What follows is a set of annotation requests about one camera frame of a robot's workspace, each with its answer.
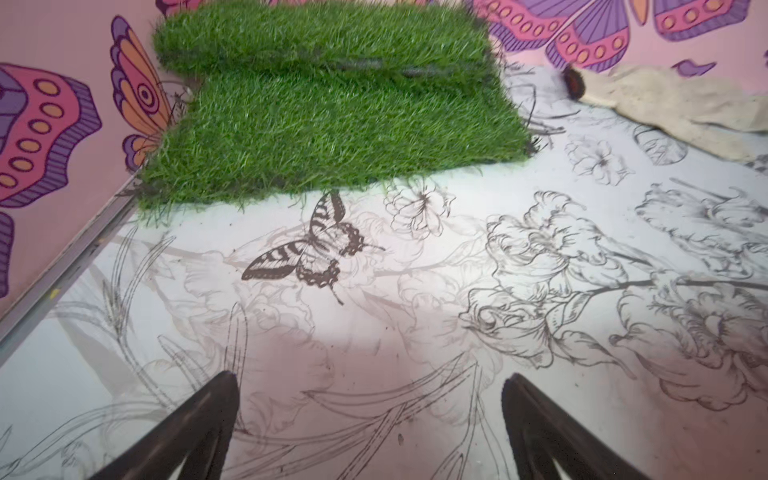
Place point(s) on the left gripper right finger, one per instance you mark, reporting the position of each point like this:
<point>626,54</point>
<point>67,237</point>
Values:
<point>548,443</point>

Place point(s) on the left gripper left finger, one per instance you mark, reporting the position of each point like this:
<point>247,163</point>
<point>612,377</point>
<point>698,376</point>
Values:
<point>192,442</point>

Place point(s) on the green artificial grass mat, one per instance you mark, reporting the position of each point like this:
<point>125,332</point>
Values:
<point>289,99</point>

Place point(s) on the white work glove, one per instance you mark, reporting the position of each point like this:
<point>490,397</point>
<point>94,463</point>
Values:
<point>710,114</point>

